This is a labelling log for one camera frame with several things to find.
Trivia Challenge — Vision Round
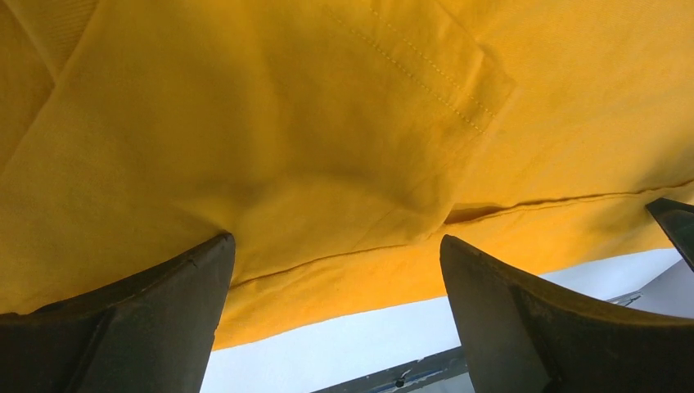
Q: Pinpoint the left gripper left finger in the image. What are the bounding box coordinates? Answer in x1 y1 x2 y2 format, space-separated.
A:
1 233 236 392

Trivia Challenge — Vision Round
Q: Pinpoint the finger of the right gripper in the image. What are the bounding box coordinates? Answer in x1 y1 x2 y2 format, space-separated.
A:
646 198 693 270

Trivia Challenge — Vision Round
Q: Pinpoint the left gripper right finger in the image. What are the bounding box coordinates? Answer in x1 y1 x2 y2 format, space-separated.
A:
440 235 693 392

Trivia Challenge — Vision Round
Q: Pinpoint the yellow t-shirt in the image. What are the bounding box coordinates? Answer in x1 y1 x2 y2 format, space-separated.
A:
1 1 693 349

